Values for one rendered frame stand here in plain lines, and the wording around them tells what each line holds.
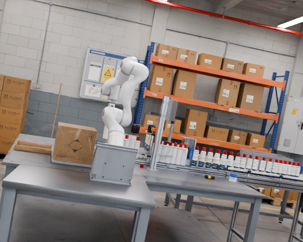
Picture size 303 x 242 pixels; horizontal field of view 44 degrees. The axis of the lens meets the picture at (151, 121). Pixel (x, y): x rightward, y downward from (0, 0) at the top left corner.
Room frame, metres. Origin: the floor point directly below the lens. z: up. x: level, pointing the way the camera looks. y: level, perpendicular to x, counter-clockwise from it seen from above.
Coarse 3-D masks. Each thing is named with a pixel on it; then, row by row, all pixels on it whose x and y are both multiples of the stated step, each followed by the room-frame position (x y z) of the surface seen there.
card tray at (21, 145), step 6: (18, 144) 3.33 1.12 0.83; (24, 144) 3.34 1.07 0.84; (30, 144) 3.35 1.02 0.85; (36, 144) 3.37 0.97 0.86; (42, 144) 3.38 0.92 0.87; (24, 150) 3.10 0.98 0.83; (30, 150) 3.11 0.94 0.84; (36, 150) 3.12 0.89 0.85; (42, 150) 3.14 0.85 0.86; (48, 150) 3.15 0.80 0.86
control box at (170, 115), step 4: (172, 100) 3.36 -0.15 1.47; (168, 104) 3.37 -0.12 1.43; (172, 104) 3.36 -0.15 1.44; (176, 104) 3.47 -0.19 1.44; (168, 108) 3.37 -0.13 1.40; (172, 108) 3.38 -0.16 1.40; (176, 108) 3.49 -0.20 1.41; (168, 112) 3.36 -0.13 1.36; (172, 112) 3.40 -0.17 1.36; (168, 116) 3.36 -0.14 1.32; (172, 116) 3.42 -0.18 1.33; (168, 120) 3.36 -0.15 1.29; (172, 120) 3.45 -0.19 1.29
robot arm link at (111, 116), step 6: (108, 108) 2.84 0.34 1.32; (114, 108) 2.87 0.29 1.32; (102, 114) 2.85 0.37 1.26; (108, 114) 2.81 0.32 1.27; (114, 114) 2.83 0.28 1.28; (120, 114) 2.85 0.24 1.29; (108, 120) 2.81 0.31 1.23; (114, 120) 2.79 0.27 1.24; (120, 120) 2.85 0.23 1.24; (108, 126) 2.81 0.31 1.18; (114, 126) 2.77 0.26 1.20; (120, 126) 2.78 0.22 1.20; (108, 132) 2.78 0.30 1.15; (120, 132) 2.75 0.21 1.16
